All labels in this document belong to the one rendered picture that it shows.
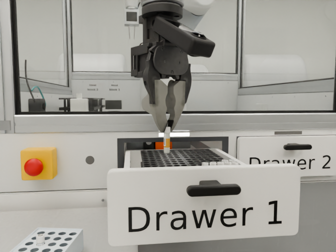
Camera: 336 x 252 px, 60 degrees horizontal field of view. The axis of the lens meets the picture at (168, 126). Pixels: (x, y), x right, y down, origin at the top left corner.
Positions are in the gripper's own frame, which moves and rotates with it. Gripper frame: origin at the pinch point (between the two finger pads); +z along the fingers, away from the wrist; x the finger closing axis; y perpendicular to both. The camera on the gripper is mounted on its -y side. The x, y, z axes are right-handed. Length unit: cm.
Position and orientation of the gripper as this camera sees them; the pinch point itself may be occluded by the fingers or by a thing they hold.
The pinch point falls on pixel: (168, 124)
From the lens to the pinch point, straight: 50.8
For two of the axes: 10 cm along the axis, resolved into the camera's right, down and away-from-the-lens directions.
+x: -8.1, 0.5, -5.8
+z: 0.0, 10.0, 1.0
